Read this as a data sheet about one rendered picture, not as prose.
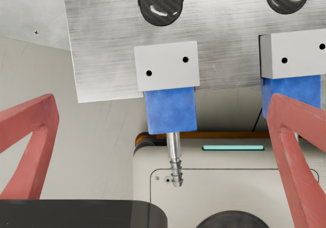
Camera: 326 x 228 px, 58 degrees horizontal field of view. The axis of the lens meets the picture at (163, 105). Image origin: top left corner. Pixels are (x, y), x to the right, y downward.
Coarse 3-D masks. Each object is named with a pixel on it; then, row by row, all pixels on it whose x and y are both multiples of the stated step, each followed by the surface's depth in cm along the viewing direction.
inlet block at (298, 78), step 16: (288, 32) 23; (304, 32) 23; (320, 32) 23; (272, 48) 23; (288, 48) 23; (304, 48) 23; (320, 48) 24; (272, 64) 23; (288, 64) 23; (304, 64) 23; (320, 64) 23; (272, 80) 25; (288, 80) 25; (304, 80) 25; (320, 80) 25; (288, 96) 25; (304, 96) 25; (320, 96) 25
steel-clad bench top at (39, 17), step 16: (0, 0) 30; (16, 0) 30; (32, 0) 30; (48, 0) 30; (0, 16) 31; (16, 16) 31; (32, 16) 31; (48, 16) 31; (64, 16) 31; (0, 32) 31; (16, 32) 31; (32, 32) 31; (48, 32) 31; (64, 32) 31; (64, 48) 31
